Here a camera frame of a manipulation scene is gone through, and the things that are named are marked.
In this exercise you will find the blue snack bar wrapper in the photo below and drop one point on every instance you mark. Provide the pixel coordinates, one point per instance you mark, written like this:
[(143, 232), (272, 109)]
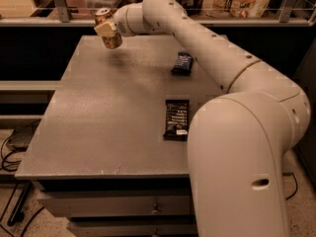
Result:
[(183, 64)]

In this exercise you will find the grey drawer cabinet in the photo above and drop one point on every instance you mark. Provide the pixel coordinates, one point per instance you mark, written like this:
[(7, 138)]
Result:
[(99, 157)]

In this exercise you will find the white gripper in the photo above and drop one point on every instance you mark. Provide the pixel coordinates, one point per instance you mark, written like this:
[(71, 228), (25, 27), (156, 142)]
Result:
[(120, 21)]

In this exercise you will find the metal railing shelf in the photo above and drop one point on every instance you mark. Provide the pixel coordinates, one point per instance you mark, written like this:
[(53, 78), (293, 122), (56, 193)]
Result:
[(54, 13)]

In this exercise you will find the orange soda can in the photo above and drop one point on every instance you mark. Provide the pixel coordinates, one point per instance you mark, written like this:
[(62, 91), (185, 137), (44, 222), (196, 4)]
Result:
[(104, 14)]

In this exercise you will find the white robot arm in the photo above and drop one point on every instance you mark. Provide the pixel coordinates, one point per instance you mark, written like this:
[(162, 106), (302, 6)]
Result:
[(236, 141)]

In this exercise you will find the black snack bar wrapper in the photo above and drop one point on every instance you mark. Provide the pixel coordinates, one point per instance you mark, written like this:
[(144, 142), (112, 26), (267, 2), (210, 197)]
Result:
[(177, 120)]

